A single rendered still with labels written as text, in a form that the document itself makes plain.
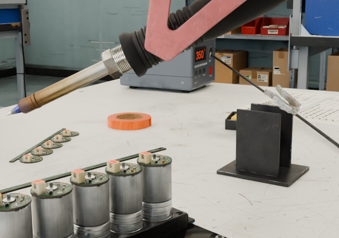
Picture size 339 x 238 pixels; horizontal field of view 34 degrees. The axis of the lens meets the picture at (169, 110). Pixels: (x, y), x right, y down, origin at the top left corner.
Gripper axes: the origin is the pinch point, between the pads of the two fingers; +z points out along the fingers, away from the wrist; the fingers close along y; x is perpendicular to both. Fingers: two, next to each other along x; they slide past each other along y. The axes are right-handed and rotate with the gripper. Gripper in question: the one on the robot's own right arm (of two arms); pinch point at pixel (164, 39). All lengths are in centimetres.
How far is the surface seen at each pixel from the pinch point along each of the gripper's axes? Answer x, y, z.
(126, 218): 3.6, -5.3, 12.1
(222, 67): 65, -452, 38
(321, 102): 28, -60, 2
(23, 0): -83, -321, 50
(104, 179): 1.0, -4.2, 10.0
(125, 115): 1.1, -46.3, 16.1
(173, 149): 7.6, -32.7, 13.6
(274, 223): 14.6, -11.6, 9.5
